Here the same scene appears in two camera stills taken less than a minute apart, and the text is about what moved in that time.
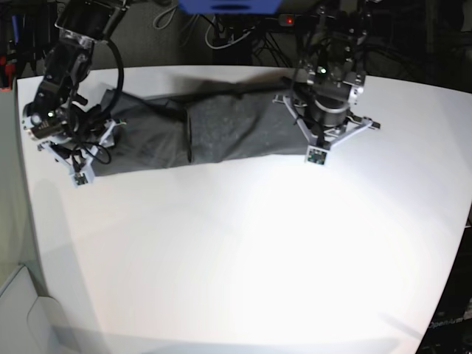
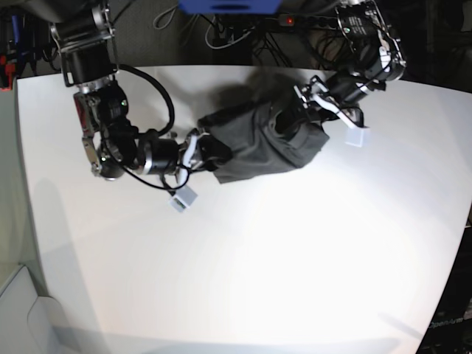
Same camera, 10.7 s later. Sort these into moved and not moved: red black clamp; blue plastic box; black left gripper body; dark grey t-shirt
Moved: black left gripper body; dark grey t-shirt
Not moved: blue plastic box; red black clamp
